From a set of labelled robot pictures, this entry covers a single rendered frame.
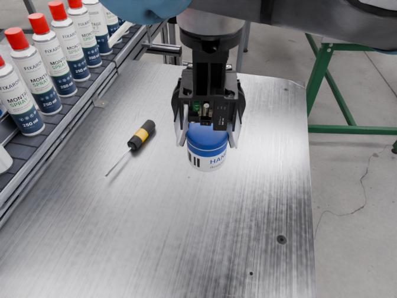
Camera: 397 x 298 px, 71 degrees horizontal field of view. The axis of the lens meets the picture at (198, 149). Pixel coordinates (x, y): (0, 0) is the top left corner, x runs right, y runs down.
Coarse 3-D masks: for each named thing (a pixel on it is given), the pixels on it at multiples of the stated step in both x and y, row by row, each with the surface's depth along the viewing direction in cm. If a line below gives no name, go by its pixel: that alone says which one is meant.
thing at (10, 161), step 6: (0, 144) 55; (0, 150) 55; (0, 156) 55; (6, 156) 56; (0, 162) 55; (6, 162) 56; (12, 162) 58; (0, 168) 56; (6, 168) 57; (0, 174) 56
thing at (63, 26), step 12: (60, 12) 66; (60, 24) 67; (72, 24) 69; (60, 36) 69; (72, 36) 70; (72, 48) 72; (72, 60) 74; (84, 60) 76; (72, 72) 77; (84, 72) 78
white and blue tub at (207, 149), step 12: (192, 132) 45; (204, 132) 45; (216, 132) 45; (192, 144) 44; (204, 144) 43; (216, 144) 43; (192, 156) 47; (204, 156) 45; (216, 156) 46; (204, 168) 47; (216, 168) 48
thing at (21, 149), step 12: (108, 60) 87; (96, 72) 83; (84, 84) 78; (48, 120) 68; (60, 120) 68; (48, 132) 65; (12, 144) 63; (24, 144) 63; (36, 144) 63; (12, 156) 60; (24, 156) 60; (12, 168) 58; (0, 180) 56; (0, 192) 54
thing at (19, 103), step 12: (0, 60) 52; (0, 72) 53; (12, 72) 54; (0, 84) 54; (12, 84) 55; (0, 96) 56; (12, 96) 56; (24, 96) 58; (12, 108) 58; (24, 108) 59; (24, 120) 60; (36, 120) 62; (24, 132) 63; (36, 132) 64
